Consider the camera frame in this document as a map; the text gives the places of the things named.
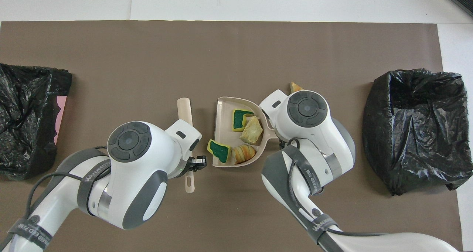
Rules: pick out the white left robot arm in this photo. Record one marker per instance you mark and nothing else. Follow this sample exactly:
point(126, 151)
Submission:
point(140, 178)

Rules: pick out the beige bread chunk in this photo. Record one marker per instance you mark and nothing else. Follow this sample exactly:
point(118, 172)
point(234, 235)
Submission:
point(252, 132)

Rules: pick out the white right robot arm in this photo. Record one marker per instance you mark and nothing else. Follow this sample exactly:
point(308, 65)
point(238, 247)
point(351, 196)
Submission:
point(314, 133)

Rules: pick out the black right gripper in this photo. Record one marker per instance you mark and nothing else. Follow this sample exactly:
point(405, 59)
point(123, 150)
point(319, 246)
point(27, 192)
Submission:
point(285, 144)

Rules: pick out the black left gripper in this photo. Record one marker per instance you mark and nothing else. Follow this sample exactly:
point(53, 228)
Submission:
point(190, 165)

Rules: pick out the brown paper table mat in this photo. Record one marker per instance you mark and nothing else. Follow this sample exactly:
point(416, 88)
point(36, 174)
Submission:
point(184, 60)

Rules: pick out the orange croissant piece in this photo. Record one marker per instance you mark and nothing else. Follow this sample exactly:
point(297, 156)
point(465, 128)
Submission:
point(295, 87)

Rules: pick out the pale croissant piece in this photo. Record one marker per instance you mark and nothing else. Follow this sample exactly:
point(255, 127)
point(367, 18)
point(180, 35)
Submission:
point(244, 153)

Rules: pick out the beige plastic dustpan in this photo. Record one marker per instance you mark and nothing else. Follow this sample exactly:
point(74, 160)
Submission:
point(225, 126)

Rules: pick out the green yellow sponge piece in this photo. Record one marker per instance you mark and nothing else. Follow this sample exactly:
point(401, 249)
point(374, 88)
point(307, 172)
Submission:
point(241, 119)
point(220, 151)

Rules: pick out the beige hand brush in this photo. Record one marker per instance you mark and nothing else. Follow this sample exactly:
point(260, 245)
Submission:
point(184, 109)

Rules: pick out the black trash bag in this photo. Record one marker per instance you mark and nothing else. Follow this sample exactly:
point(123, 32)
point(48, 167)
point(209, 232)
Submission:
point(26, 133)
point(414, 148)

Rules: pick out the pink plastic bin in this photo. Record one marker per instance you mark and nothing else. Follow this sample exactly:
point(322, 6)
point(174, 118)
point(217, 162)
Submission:
point(60, 115)

